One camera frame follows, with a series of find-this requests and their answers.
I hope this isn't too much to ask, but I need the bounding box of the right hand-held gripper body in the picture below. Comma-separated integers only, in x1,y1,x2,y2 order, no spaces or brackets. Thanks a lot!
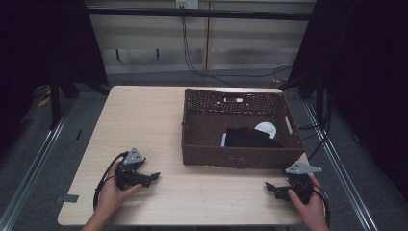
284,161,323,205

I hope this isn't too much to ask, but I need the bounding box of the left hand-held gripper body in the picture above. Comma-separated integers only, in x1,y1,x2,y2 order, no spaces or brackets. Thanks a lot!
115,146,147,191

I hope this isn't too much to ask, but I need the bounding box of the black cloth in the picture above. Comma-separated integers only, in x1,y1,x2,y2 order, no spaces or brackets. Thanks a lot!
224,126,285,149

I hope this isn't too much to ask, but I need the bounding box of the brown wicker basket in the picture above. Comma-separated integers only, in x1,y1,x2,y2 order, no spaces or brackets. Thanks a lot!
180,88,306,170

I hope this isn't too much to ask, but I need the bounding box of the person's right hand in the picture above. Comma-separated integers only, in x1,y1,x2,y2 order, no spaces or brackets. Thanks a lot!
287,174,329,225

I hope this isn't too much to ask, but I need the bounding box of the person's left hand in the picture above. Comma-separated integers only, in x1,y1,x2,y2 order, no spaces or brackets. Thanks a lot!
95,159,144,219

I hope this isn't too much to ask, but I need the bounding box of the white round cap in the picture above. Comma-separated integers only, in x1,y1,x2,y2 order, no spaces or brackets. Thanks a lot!
253,120,278,140

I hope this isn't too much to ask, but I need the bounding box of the grey tape strip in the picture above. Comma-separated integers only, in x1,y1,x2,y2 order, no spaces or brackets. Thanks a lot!
62,193,80,204

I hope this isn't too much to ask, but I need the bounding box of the black metal stand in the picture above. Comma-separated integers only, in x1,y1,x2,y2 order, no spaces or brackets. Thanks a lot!
48,68,80,131

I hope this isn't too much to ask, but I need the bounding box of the black curtain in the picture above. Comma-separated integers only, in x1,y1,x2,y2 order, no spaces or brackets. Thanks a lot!
0,0,110,155
288,0,408,200

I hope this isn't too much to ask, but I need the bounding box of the black horizontal bar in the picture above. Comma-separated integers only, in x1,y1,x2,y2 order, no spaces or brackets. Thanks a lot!
86,7,313,22

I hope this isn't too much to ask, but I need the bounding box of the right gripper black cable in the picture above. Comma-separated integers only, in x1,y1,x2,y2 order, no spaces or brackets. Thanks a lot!
311,187,332,227

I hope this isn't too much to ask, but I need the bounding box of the metal floor rail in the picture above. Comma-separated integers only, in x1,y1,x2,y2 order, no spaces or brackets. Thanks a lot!
302,100,380,231
0,95,78,231

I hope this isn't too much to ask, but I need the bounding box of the black floor cable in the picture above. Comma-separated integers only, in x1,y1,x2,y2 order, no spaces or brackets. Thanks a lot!
298,92,335,162

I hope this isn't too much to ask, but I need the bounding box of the black wall cable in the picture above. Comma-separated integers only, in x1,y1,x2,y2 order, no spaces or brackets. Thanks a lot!
181,8,293,89

